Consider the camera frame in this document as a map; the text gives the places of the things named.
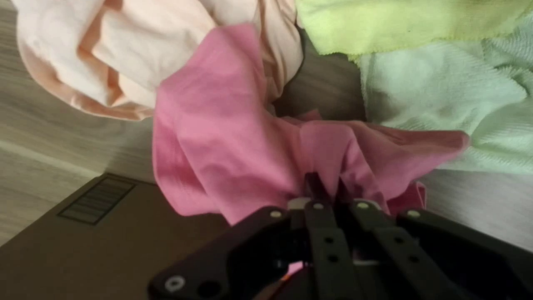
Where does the brown cardboard box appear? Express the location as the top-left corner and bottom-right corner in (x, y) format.
(0, 171), (235, 300)

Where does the yellow-green towel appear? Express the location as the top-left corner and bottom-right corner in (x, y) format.
(295, 0), (533, 58)

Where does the peach shirt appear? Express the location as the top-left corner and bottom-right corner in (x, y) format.
(10, 0), (305, 123)

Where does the pink shirt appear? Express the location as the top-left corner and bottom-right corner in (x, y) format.
(150, 21), (472, 226)

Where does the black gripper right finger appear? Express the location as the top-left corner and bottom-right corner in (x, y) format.
(339, 176), (533, 300)

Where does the cream white towel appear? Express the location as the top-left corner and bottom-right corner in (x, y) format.
(357, 15), (533, 175)

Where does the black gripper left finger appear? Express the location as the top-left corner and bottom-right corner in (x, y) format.
(147, 171), (364, 300)

